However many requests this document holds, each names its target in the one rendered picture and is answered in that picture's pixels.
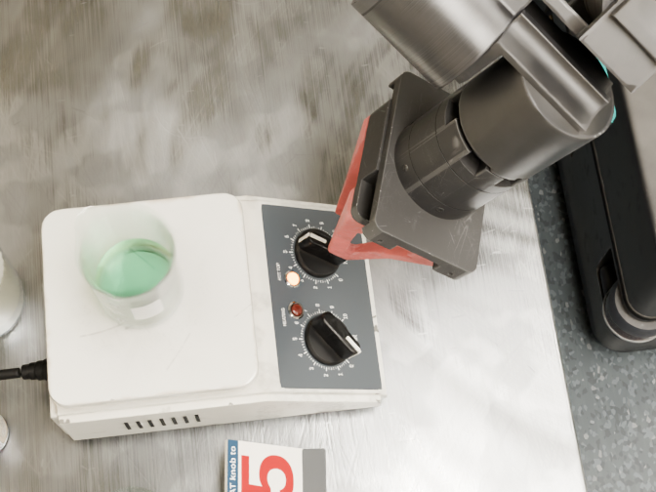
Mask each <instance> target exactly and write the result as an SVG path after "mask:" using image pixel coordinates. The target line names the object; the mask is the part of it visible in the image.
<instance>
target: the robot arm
mask: <svg viewBox="0 0 656 492"><path fill-rule="evenodd" d="M542 1H543V2H544V3H545V4H546V5H547V6H548V7H549V8H550V9H551V10H552V11H553V12H554V13H555V14H556V15H557V16H558V17H559V18H560V19H561V20H562V22H563V23H564V24H565V25H566V26H567V27H568V28H569V29H570V30H571V31H572V32H573V33H574V34H575V35H576V36H577V37H578V38H579V40H578V39H577V38H575V37H574V36H572V35H570V34H568V33H566V32H563V31H562V30H561V29H560V28H559V27H558V26H557V25H556V24H555V23H554V22H553V21H552V20H551V19H550V18H549V17H548V16H547V15H546V14H545V13H544V12H543V11H542V10H541V9H540V8H539V7H538V6H537V5H536V3H535V2H534V1H533V0H353V1H352V2H351V5H352V6H353V8H354V9H355V10H356V11H357V12H358V13H359V14H360V15H361V16H363V17H364V18H365V19H366V20H367V21H368V22H370V23H371V24H372V25H373V26H374V27H375V28H376V29H377V30H378V31H379V32H380V33H381V34H382V35H383V36H384V37H385V38H386V39H387V40H388V41H389V42H390V43H391V44H392V46H393V47H394V48H395V49H396V50H397V51H398V52H399V53H400V54H401V55H402V56H403V57H404V58H405V59H407V60H408V61H409V62H410V63H411V64H412V65H413V66H414V67H415V68H416V69H417V70H418V71H419V72H420V73H421V74H422V75H423V76H424V77H425V78H426V79H427V80H428V81H429V82H428V81H426V80H424V79H423V78H421V77H419V76H417V75H415V74H413V73H411V72H409V71H405V72H403V73H402V74H400V75H399V76H398V77H397V78H395V79H394V80H393V81H392V82H391V83H389V87H390V88H392V89H393V94H392V99H389V100H388V101H387V102H385V103H384V104H383V105H381V106H380V107H379V108H378V109H376V110H375V111H374V112H372V113H371V115H369V116H368V117H367V118H365V119H364V121H363V124H362V127H361V131H360V134H359V137H358V140H357V144H356V147H355V150H354V153H353V157H352V159H351V162H350V165H349V169H348V174H347V177H346V180H345V183H344V186H343V189H342V192H341V195H340V198H339V201H338V204H337V207H336V211H335V213H336V214H337V215H339V216H340V218H339V221H338V223H337V226H336V228H335V231H334V233H333V236H332V238H331V241H330V243H329V246H328V251H329V252H330V253H332V254H334V255H336V256H338V257H341V258H343V259H345V260H370V259H393V260H399V261H403V262H409V263H414V264H420V265H425V266H431V267H432V270H434V271H436V272H438V273H441V274H443V275H445V276H447V277H449V278H451V279H454V280H458V279H461V278H462V277H464V276H466V275H468V274H470V273H472V272H474V271H475V270H476V267H477V260H478V252H479V245H480V237H481V231H482V223H483V216H484V208H485V204H486V203H488V202H490V201H491V200H493V199H495V198H496V197H498V196H500V195H501V194H503V193H505V192H506V191H508V190H510V189H511V188H513V187H515V186H516V185H519V184H520V183H522V182H524V181H525V180H527V179H529V178H530V177H532V176H534V175H535V174H537V173H539V172H540V171H542V170H544V169H546V168H547V167H549V166H551V165H552V164H554V163H555V162H556V161H558V160H560V159H561V158H563V157H565V156H566V155H568V154H570V153H571V152H573V151H575V150H576V149H578V148H580V147H581V146H583V145H585V144H587V143H589V142H590V141H592V140H594V139H595V138H597V137H599V136H600V135H602V134H603V133H604V132H605V131H606V130H607V129H608V127H609V126H610V124H611V121H612V119H613V114H614V97H613V91H612V87H611V86H612V85H613V83H612V82H611V81H610V80H609V79H608V76H607V74H606V72H605V70H604V68H603V67H602V65H601V63H602V64H603V65H604V66H605V67H606V68H607V69H608V70H609V71H610V72H611V73H612V74H613V75H614V76H615V77H616V78H617V79H618V80H619V81H620V82H621V83H622V84H623V85H624V86H625V87H626V88H627V89H628V90H629V91H630V92H631V93H632V94H633V93H634V92H635V91H636V90H637V89H638V88H639V87H640V86H642V85H643V84H644V83H645V82H646V81H647V80H648V79H649V78H650V77H651V76H652V75H653V74H655V73H656V0H571V1H570V2H569V3H567V2H566V1H565V0H542ZM501 55H502V57H501V58H499V59H498V60H497V61H495V62H494V63H492V64H491V65H490V66H488V67H487V68H485V69H484V70H483V71H481V72H480V73H479V74H477V73H478V72H479V71H480V70H481V69H482V68H484V67H485V66H486V65H488V64H489V63H491V62H492V61H494V60H495V59H497V58H498V57H500V56H501ZM599 61H600V62H601V63H600V62H599ZM475 74H477V75H476V76H475V77H474V78H473V79H472V80H470V81H469V82H467V83H466V84H465V85H463V86H462V87H461V88H459V89H458V90H457V91H455V92H454V93H452V94H449V93H448V92H446V91H444V90H442V89H440V88H442V87H444V86H446V85H447V84H449V83H450V82H452V81H453V80H454V79H455V80H456V81H457V82H458V83H459V84H461V83H463V82H465V81H467V80H468V79H470V78H471V77H473V76H474V75H475ZM358 233H361V234H363V235H364V236H365V237H366V238H367V239H368V240H370V241H372V242H367V243H361V244H351V243H350V242H351V241H352V239H353V238H354V237H355V236H356V235H357V234H358Z"/></svg>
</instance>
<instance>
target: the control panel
mask: <svg viewBox="0 0 656 492"><path fill-rule="evenodd" d="M262 218H263V228H264V237H265V245H266V263H267V272H268V281H269V291H270V299H271V308H272V318H273V327H274V336H275V345H276V354H277V363H278V372H279V382H280V385H281V387H282V388H285V389H318V390H381V389H382V381H381V373H380V366H379V359H378V352H377V345H376V337H375V330H374V323H373V315H372V309H371V301H370V294H369V287H368V279H367V272H366V264H365V260H347V261H345V262H344V263H342V264H340V265H339V267H338V269H337V270H336V271H335V272H334V273H333V274H332V275H330V276H328V277H325V278H316V277H313V276H311V275H309V274H307V273H306V272H305V271H304V270H303V269H302V268H301V267H300V265H299V264H298V262H297V259H296V256H295V243H296V240H297V238H298V236H299V235H300V234H301V233H303V232H304V231H306V230H308V229H311V228H317V229H321V230H323V231H325V232H327V233H328V234H329V235H330V236H333V233H334V231H335V228H336V226H337V223H338V221H339V218H340V216H339V215H337V214H336V213H335V212H334V211H324V210H315V209H306V208H297V207H288V206H278V205H269V204H262ZM291 272H294V273H296V274H297V275H298V276H299V282H298V283H297V284H296V285H292V284H290V283H289V281H288V279H287V275H288V274H289V273H291ZM293 304H298V305H300V306H301V307H302V309H303V313H302V314H301V315H300V316H295V315H294V314H293V313H292V311H291V306H292V305H293ZM325 311H330V312H331V313H333V315H334V316H336V317H337V318H339V319H340V320H341V321H342V322H343V323H344V324H345V325H346V327H347V328H348V331H349V332H350V333H351V335H352V336H353V337H354V338H355V339H356V340H357V341H358V342H359V344H360V350H361V353H360V354H358V355H356V356H354V357H352V358H350V359H346V360H345V361H343V362H342V363H340V364H338V365H334V366H328V365H324V364H321V363H319V362H318V361H316V360H315V359H314V358H313V357H312V356H311V355H310V353H309V352H308V349H307V346H306V342H305V331H306V327H307V325H308V323H309V322H310V321H311V320H312V319H313V318H314V317H316V316H317V315H320V314H322V313H323V312H325Z"/></svg>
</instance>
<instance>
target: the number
mask: <svg viewBox="0 0 656 492"><path fill-rule="evenodd" d="M238 492H296V466H295V452H291V451H283V450H275V449H267V448H260V447H252V446H244V445H238Z"/></svg>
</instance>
